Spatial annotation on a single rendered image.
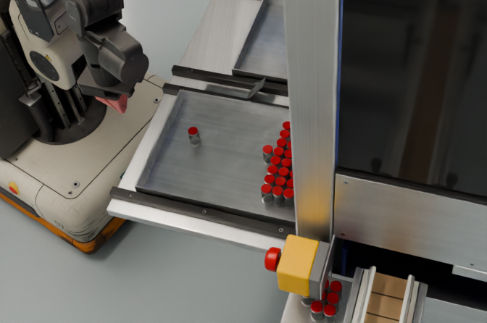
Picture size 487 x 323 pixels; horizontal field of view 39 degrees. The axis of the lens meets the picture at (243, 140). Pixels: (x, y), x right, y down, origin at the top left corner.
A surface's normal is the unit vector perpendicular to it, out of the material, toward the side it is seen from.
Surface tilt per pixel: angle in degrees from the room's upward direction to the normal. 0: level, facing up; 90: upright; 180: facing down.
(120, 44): 13
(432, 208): 90
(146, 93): 0
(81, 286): 0
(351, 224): 90
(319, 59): 90
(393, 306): 0
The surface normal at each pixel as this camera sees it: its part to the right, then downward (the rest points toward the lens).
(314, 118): -0.31, 0.78
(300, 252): -0.09, -0.60
